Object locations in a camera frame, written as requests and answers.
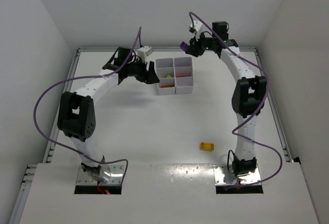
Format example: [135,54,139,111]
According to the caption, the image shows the purple lego plate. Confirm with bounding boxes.
[179,41,190,53]

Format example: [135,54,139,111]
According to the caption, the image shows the brown lego plate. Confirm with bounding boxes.
[160,85,175,88]

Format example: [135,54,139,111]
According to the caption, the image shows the yellow lego brick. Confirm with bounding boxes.
[199,142,214,151]

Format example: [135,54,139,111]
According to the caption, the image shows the red lego brick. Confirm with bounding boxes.
[176,72,193,78]

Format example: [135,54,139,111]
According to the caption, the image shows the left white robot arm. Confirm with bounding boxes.
[57,46,159,181]

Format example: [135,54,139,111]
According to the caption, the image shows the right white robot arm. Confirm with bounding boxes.
[180,21,267,176]

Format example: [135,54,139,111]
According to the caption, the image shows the left white compartment tray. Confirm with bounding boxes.
[155,58,176,96]

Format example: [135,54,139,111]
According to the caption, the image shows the white compartment tray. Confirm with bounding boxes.
[155,58,176,96]
[174,57,194,95]

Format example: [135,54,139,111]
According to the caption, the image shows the right white compartment tray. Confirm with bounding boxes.
[174,57,194,95]

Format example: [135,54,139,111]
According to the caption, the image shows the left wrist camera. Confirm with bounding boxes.
[137,46,153,62]

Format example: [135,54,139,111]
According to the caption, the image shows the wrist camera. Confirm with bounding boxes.
[137,46,153,62]
[189,21,204,39]

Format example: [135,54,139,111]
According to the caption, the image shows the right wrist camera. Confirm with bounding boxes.
[189,21,204,39]

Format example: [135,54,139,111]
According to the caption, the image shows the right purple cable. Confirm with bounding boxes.
[189,12,285,188]

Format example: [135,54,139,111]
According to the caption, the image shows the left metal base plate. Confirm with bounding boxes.
[76,164,125,186]

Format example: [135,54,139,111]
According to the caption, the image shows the metal base plate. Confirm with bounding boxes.
[213,165,262,186]
[76,164,125,186]

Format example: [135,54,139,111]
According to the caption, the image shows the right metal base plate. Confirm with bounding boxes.
[213,165,262,186]

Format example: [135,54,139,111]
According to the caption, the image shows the red wires under table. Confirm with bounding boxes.
[96,182,111,195]

